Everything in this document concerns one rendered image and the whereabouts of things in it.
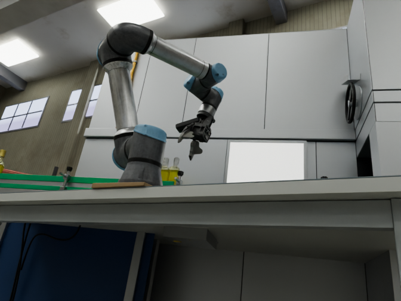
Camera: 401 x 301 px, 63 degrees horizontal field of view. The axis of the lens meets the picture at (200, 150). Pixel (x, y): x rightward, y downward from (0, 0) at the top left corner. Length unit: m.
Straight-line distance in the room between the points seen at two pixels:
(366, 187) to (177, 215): 0.48
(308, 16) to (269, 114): 4.70
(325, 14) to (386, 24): 4.63
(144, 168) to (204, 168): 0.81
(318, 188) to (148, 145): 0.57
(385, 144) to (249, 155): 0.69
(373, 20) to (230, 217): 1.35
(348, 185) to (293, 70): 1.46
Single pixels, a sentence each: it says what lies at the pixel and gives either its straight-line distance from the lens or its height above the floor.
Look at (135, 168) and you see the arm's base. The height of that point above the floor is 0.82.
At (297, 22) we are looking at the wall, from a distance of 6.54.
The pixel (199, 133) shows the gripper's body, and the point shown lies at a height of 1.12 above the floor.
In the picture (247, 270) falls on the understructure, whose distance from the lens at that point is 1.71.
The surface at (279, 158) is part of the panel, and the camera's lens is 1.83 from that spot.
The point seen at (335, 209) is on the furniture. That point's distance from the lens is 0.81.
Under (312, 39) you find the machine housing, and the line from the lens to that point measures 2.33.
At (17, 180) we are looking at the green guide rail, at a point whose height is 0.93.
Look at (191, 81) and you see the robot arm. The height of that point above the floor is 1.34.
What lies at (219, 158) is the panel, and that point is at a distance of 1.85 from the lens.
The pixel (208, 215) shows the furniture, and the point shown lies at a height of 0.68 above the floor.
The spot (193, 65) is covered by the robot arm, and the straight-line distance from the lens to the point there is 1.36.
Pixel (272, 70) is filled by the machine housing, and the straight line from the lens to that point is 2.17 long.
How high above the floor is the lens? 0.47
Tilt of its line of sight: 24 degrees up
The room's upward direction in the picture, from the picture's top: 8 degrees clockwise
